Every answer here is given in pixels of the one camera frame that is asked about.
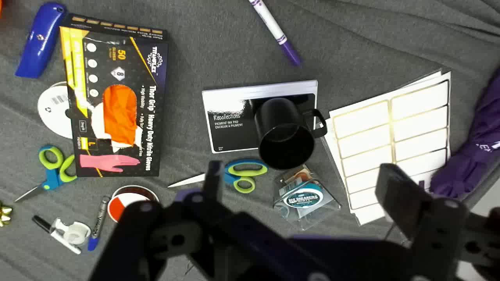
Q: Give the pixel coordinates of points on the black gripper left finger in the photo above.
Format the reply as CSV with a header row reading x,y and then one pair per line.
x,y
213,181

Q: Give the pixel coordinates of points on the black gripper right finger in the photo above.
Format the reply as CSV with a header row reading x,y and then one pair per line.
x,y
401,195

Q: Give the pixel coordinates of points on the black glove box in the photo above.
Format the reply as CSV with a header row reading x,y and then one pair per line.
x,y
126,62

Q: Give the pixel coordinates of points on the green blue scissors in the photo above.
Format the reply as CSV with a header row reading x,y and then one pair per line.
x,y
55,165
244,173

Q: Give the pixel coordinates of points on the white label sheets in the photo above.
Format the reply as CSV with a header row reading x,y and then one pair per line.
x,y
391,134

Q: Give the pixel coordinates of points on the red white ribbon spool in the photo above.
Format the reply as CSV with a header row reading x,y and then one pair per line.
x,y
137,195

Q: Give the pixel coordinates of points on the black mug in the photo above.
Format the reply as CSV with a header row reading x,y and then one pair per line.
x,y
283,133

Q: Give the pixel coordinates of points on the purple cloth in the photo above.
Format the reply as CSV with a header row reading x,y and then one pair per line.
x,y
477,150

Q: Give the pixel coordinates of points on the green tape roll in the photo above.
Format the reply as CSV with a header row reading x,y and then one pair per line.
x,y
307,200

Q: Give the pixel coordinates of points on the grey tablecloth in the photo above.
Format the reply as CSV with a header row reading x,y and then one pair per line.
x,y
219,47

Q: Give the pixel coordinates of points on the purple marker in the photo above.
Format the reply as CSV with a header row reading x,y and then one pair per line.
x,y
276,31

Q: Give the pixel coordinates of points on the white compact disc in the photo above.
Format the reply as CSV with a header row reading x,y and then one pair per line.
x,y
52,106

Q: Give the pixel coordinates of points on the yellow gift bow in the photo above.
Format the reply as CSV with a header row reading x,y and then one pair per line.
x,y
5,214

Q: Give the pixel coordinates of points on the blue utility knife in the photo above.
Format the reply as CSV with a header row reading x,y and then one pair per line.
x,y
41,39

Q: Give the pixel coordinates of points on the black tablet white frame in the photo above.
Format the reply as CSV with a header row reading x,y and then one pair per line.
x,y
229,119

